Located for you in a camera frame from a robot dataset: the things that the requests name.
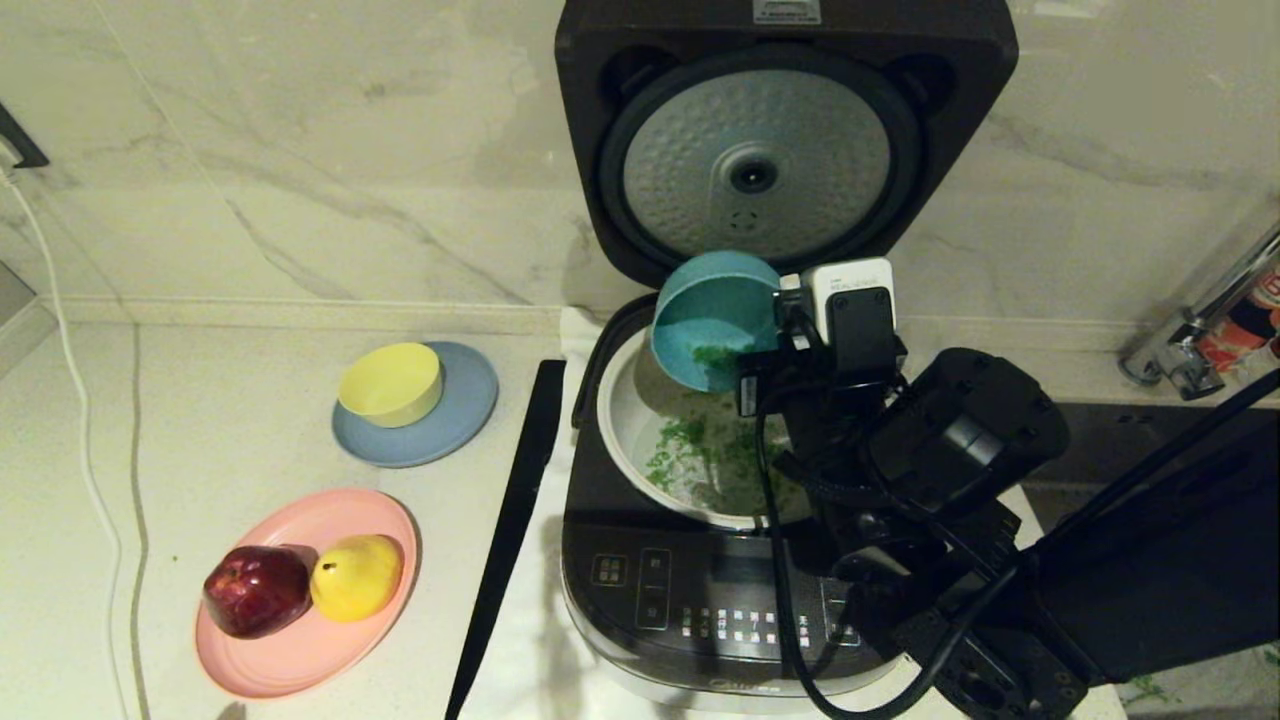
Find teal bowl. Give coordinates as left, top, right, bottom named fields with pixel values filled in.
left=650, top=250, right=787, bottom=393

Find black rice cooker lid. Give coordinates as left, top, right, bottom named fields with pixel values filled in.
left=553, top=0, right=1021, bottom=299

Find white inner pot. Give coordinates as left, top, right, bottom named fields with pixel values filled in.
left=596, top=320, right=813, bottom=529

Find black rice cooker body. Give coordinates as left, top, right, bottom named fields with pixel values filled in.
left=558, top=292, right=933, bottom=716

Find yellow bowl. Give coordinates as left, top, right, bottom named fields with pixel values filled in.
left=337, top=342, right=444, bottom=429

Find chopped green bits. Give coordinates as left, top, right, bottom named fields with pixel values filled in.
left=645, top=343, right=801, bottom=503

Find black flat mat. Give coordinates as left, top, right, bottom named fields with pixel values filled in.
left=443, top=360, right=567, bottom=720

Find steel sink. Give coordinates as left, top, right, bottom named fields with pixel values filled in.
left=1000, top=400, right=1280, bottom=501

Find blue plate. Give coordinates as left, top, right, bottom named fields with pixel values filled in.
left=332, top=341, right=499, bottom=469

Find chrome faucet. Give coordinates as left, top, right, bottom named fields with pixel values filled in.
left=1120, top=222, right=1280, bottom=403

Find yellow pear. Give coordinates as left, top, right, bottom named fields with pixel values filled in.
left=310, top=534, right=405, bottom=623

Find pink plate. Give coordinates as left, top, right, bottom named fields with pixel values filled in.
left=195, top=487, right=421, bottom=700

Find dark red apple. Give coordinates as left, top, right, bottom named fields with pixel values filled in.
left=204, top=545, right=312, bottom=640

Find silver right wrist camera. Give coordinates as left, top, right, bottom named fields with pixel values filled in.
left=798, top=257, right=898, bottom=376

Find white cable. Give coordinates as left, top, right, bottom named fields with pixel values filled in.
left=0, top=170, right=131, bottom=720

